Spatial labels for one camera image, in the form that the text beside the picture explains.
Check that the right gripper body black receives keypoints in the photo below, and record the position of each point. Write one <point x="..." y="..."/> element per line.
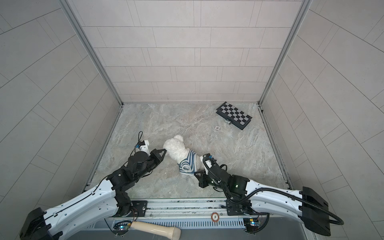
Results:
<point x="211" y="181"/>

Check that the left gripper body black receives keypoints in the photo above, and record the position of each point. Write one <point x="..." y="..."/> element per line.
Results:
<point x="152" y="161"/>

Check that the white teddy bear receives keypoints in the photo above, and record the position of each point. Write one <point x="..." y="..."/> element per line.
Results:
<point x="176" y="149"/>

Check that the blue white striped sweater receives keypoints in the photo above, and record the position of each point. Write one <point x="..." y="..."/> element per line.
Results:
<point x="191" y="164"/>

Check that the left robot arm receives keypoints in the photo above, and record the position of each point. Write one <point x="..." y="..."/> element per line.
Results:
<point x="39" y="225"/>

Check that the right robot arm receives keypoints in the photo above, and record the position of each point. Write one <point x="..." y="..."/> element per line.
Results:
<point x="246" y="197"/>

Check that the red round sticker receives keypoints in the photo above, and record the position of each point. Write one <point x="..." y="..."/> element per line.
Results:
<point x="215" y="217"/>

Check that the black white checkerboard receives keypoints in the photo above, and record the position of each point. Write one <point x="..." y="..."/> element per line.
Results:
<point x="238" y="118"/>

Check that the right circuit board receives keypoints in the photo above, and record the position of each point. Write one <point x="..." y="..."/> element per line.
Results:
<point x="251" y="225"/>

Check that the circuit board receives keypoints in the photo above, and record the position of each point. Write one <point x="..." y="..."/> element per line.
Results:
<point x="122" y="227"/>
<point x="251" y="225"/>

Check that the left circuit board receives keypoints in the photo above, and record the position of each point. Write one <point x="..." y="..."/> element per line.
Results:
<point x="122" y="227"/>

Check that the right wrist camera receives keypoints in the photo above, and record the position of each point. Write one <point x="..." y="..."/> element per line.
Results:
<point x="207" y="162"/>

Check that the aluminium mounting rail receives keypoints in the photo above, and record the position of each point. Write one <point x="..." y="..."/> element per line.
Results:
<point x="186" y="207"/>

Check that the beige cylindrical handle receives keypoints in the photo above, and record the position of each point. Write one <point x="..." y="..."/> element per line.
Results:
<point x="172" y="233"/>

